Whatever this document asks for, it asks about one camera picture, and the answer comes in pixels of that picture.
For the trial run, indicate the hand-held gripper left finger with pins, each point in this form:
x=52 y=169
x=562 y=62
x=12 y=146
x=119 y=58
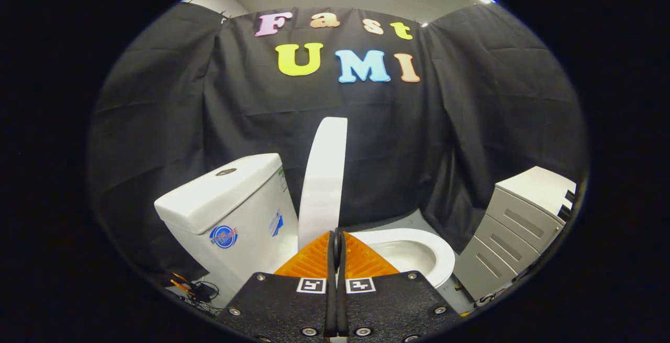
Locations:
x=293 y=306

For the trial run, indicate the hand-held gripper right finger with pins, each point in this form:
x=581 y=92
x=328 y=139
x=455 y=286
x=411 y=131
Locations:
x=387 y=306

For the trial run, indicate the white toilet lid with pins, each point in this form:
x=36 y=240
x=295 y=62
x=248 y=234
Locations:
x=324 y=175

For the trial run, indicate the white toilet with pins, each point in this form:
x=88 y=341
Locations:
x=235 y=201

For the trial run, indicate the grey drawer cabinet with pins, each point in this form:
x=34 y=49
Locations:
x=515 y=228

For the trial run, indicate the black backdrop cloth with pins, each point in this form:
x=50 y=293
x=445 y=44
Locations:
x=408 y=139

